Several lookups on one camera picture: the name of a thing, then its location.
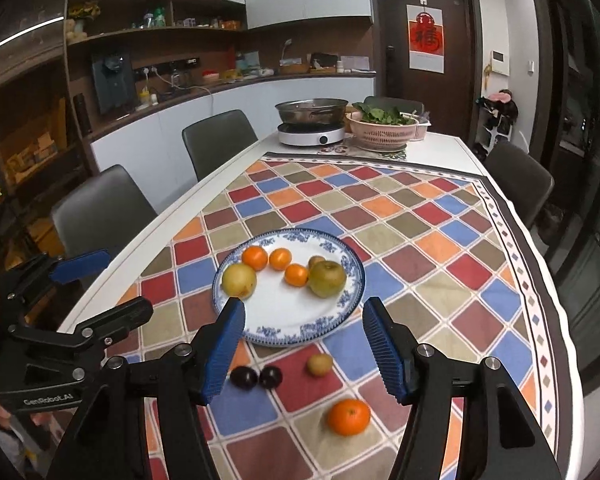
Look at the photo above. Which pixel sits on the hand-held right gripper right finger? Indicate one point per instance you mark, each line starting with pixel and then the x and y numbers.
pixel 385 355

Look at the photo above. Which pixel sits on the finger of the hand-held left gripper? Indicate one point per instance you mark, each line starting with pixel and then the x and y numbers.
pixel 115 317
pixel 77 265

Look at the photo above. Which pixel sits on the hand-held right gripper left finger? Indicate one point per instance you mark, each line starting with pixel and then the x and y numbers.
pixel 225 350

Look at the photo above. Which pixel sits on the dark plum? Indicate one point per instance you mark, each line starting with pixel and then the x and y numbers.
pixel 270 376
pixel 243 376

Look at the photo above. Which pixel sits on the brown kiwi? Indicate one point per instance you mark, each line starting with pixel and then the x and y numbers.
pixel 316 261
pixel 320 364

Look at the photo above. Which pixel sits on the blue rimmed white plate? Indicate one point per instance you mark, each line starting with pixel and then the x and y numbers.
pixel 280 315

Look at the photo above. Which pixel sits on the yellow pear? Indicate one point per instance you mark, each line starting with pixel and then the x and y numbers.
pixel 239 280

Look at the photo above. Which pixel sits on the round orange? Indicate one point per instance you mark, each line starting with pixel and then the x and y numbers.
pixel 348 416

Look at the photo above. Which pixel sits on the green apple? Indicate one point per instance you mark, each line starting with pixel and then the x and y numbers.
pixel 326 278

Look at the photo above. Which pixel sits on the large orange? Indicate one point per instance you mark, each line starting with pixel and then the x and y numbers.
pixel 255 257

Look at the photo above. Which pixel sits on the medium orange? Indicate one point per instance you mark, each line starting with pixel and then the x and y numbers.
pixel 296 274

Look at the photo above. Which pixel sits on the small orange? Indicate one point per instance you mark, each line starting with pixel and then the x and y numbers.
pixel 280 258

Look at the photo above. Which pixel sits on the grey dining chair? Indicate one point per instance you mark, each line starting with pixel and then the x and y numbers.
pixel 220 140
pixel 380 101
pixel 522 180
pixel 100 210

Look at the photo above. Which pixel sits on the person's clothing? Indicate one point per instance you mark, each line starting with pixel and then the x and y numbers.
pixel 5 440

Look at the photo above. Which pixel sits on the colourful checked tablecloth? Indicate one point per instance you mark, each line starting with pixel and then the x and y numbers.
pixel 430 260

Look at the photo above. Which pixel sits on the wooden shelf unit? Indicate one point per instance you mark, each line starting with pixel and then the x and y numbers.
pixel 25 135

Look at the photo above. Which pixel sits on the white lower cabinets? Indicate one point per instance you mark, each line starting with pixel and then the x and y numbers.
pixel 145 140

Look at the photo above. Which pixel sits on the patterned placemat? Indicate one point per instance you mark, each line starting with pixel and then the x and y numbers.
pixel 340 151

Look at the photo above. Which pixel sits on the pink colander basket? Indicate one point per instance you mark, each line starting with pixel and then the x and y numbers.
pixel 380 134

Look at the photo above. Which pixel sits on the white induction cooker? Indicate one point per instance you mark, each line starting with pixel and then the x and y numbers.
pixel 310 135

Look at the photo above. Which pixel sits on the green leafy vegetables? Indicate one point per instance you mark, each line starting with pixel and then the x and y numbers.
pixel 385 112

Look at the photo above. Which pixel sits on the white high chair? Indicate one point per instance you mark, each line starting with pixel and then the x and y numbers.
pixel 495 136

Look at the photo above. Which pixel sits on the steel pan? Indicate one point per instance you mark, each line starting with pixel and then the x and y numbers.
pixel 310 110

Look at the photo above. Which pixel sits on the yellow flowers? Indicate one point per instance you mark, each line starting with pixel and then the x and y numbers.
pixel 82 10

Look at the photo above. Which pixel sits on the dark brown door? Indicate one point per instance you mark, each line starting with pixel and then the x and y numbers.
pixel 460 100

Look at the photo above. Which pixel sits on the dark glass doors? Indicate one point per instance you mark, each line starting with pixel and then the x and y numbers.
pixel 580 160

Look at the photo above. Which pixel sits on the small white desk lamp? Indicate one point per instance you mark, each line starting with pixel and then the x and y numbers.
pixel 286 50

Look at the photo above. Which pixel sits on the white intercom panel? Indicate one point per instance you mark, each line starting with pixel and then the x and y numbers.
pixel 499 62

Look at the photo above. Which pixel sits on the dark wall water dispenser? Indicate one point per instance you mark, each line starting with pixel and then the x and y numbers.
pixel 112 82

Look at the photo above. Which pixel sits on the red and white wall poster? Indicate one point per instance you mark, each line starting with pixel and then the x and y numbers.
pixel 426 37

